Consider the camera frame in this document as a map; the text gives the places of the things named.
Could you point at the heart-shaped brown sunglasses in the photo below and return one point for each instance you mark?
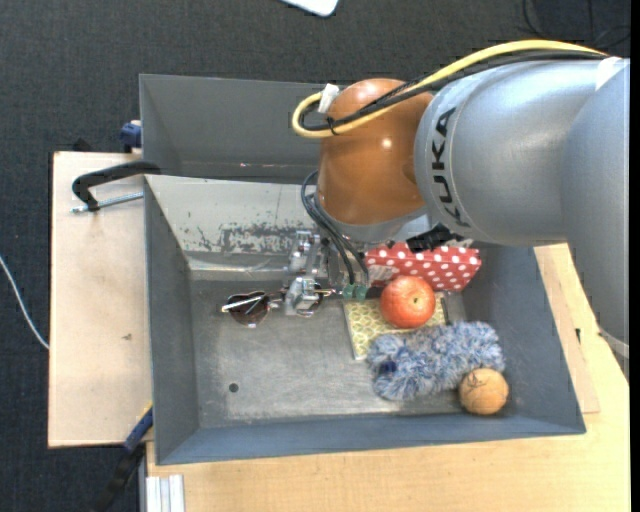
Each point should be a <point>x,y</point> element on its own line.
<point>247,306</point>

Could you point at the blue and white fluffy cloth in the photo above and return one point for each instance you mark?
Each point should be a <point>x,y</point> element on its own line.
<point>430,357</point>

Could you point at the yellow patterned flat packet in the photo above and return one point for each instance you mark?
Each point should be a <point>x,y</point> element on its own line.
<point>361,327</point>

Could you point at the tan ball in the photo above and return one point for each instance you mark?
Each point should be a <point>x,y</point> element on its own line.
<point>483,391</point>

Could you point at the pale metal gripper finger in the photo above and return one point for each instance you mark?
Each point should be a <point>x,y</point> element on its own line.
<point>301,295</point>
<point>303,250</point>

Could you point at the black cylinder on white bracket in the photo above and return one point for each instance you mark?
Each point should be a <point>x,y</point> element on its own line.
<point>431,240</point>

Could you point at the red-orange apple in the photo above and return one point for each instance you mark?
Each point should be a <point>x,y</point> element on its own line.
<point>407,302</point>

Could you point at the grey metal bin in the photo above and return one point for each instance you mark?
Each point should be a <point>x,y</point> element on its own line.
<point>280,370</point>

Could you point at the pale wood board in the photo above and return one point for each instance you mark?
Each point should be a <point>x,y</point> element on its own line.
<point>95,310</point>

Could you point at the red white-dotted box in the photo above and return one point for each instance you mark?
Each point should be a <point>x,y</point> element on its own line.
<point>440,265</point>

